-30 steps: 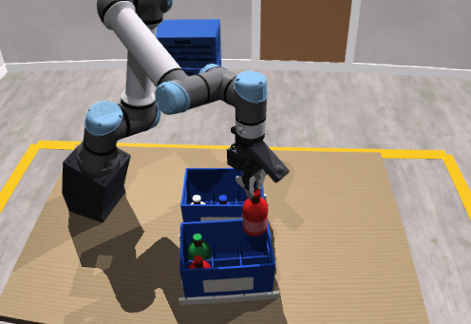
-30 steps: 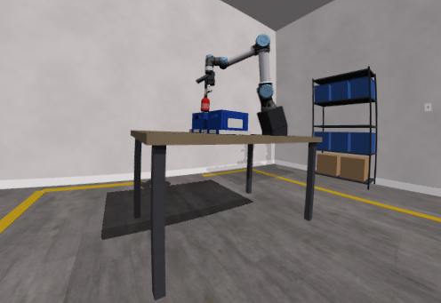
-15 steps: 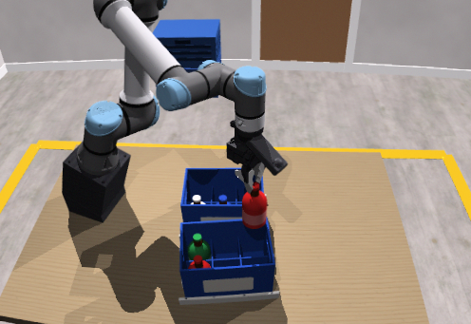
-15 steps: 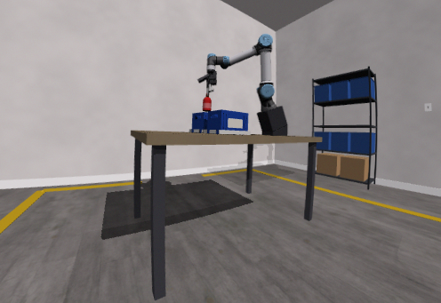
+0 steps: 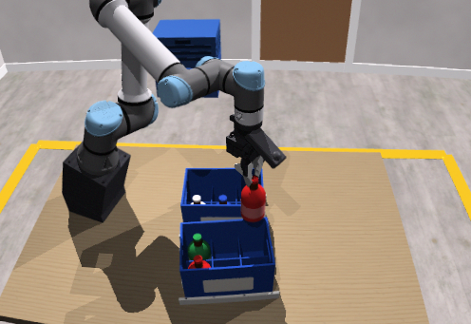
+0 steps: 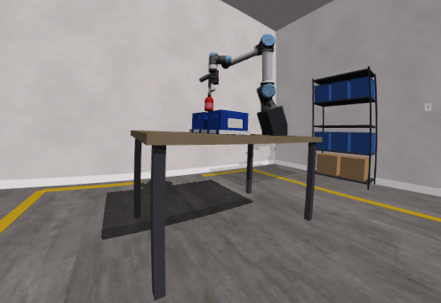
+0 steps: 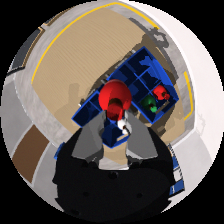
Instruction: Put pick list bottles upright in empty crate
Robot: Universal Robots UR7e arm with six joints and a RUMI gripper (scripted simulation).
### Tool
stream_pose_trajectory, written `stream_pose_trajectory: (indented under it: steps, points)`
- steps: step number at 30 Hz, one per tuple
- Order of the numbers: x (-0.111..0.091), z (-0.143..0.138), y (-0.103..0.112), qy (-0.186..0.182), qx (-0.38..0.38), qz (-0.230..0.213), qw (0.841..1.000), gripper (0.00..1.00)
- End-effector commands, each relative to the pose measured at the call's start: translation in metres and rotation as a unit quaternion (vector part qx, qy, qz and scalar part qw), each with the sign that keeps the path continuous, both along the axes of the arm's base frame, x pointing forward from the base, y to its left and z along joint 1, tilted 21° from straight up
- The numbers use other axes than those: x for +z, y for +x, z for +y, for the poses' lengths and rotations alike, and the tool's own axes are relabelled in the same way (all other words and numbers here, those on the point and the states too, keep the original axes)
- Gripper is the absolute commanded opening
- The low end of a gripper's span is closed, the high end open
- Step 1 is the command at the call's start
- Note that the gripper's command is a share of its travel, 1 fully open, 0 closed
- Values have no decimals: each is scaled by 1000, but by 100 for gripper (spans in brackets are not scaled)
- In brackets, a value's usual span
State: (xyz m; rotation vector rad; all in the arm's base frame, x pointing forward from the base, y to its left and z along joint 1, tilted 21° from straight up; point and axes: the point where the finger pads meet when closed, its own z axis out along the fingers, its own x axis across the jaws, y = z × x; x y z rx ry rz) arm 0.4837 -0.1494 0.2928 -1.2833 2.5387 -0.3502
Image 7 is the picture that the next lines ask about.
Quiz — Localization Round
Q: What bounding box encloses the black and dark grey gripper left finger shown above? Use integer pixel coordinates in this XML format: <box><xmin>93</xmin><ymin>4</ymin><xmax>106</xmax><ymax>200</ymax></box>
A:
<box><xmin>52</xmin><ymin>109</ymin><xmax>107</xmax><ymax>185</ymax></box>

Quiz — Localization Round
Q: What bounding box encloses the green bottle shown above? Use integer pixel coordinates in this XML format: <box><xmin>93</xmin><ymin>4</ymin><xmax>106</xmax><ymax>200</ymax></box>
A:
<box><xmin>140</xmin><ymin>94</ymin><xmax>157</xmax><ymax>112</ymax></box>

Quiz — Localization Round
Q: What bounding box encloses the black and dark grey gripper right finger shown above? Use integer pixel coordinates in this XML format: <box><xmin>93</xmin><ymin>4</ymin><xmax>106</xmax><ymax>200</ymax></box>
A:
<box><xmin>123</xmin><ymin>109</ymin><xmax>176</xmax><ymax>187</ymax></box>

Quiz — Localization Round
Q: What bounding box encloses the red bottle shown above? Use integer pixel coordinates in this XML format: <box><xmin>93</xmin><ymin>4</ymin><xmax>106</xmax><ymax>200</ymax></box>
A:
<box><xmin>99</xmin><ymin>79</ymin><xmax>132</xmax><ymax>121</ymax></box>
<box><xmin>151</xmin><ymin>84</ymin><xmax>170</xmax><ymax>100</ymax></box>

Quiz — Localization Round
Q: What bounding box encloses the blue crate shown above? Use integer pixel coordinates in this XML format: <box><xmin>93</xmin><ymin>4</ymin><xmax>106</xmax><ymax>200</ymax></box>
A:
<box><xmin>71</xmin><ymin>84</ymin><xmax>129</xmax><ymax>149</ymax></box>
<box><xmin>107</xmin><ymin>46</ymin><xmax>179</xmax><ymax>124</ymax></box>

